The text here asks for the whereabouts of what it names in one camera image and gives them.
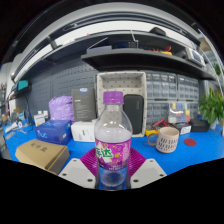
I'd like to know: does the grey small-parts drawer cabinet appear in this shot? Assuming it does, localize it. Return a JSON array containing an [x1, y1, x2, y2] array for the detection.
[[145, 71, 178, 126], [176, 73, 200, 121]]

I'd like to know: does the black box with white label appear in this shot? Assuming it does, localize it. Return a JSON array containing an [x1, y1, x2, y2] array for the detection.
[[173, 122, 193, 136]]

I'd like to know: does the blue carton box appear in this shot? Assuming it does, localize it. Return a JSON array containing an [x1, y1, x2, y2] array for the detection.
[[35, 119, 73, 146]]

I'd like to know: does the beige patterned mug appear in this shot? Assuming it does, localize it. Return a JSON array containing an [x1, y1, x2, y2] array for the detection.
[[147, 126, 180, 154]]

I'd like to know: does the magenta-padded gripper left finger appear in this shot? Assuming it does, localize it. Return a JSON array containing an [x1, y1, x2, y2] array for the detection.
[[58, 147, 100, 190]]

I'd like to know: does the clear organizer with coloured parts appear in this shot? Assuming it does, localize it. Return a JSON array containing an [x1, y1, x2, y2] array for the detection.
[[168, 101, 192, 125]]

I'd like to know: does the flat round red coaster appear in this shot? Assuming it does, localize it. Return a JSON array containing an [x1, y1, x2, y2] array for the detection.
[[183, 137, 198, 148]]

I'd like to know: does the yellow multimeter with red leads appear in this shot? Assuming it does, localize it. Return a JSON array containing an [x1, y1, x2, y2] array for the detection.
[[144, 119, 169, 138]]

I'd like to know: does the dark grey flat box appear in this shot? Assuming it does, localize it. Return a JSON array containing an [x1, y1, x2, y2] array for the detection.
[[71, 87, 98, 123]]

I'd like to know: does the dark grey shelf unit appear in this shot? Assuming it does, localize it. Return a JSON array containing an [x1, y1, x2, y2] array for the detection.
[[8, 13, 218, 101]]

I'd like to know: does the white pegboard tray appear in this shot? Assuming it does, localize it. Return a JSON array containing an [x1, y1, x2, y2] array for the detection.
[[96, 70, 148, 138]]

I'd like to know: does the small white card stand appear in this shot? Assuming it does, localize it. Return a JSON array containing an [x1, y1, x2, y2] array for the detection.
[[33, 110, 49, 127]]

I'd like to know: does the white carton box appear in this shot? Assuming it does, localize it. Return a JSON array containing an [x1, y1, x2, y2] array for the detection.
[[70, 119, 98, 143]]

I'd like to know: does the green potted plant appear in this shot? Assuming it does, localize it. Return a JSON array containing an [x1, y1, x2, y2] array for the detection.
[[198, 87, 224, 130]]

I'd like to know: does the plain black box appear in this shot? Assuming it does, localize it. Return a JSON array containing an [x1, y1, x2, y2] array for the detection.
[[189, 118, 211, 133]]

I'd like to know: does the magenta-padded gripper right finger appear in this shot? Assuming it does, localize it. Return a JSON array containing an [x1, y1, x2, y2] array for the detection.
[[128, 147, 168, 190]]

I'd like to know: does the brown cardboard box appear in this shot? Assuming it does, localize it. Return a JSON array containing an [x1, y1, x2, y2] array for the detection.
[[14, 138, 71, 175]]

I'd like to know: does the clear bottle with purple label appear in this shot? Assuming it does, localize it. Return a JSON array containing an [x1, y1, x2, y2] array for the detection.
[[94, 90, 133, 191]]

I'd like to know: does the purple plastic bag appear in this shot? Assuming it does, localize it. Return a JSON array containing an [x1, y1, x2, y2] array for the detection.
[[48, 95, 75, 123]]

